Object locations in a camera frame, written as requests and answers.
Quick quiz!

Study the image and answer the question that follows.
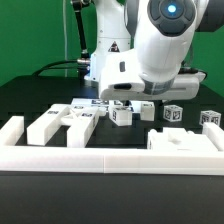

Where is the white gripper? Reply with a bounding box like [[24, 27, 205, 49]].
[[98, 50, 206, 101]]

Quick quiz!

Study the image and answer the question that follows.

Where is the white chair seat piece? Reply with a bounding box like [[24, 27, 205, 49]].
[[147, 127, 218, 152]]

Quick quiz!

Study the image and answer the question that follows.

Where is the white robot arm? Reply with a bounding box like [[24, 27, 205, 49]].
[[86, 0, 224, 100]]

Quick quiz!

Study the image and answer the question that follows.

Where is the white chair back piece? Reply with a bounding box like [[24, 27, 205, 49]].
[[27, 104, 106, 148]]

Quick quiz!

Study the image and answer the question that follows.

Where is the white marker sheet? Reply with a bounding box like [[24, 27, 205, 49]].
[[71, 98, 141, 113]]

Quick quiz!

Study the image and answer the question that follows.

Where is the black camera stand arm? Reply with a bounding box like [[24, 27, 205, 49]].
[[71, 0, 91, 78]]

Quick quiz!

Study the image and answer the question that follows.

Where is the black cable bundle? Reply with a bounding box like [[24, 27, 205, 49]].
[[31, 59, 91, 77]]

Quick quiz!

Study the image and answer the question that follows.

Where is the white U-shaped fence frame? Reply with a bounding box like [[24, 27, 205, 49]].
[[0, 116, 224, 176]]

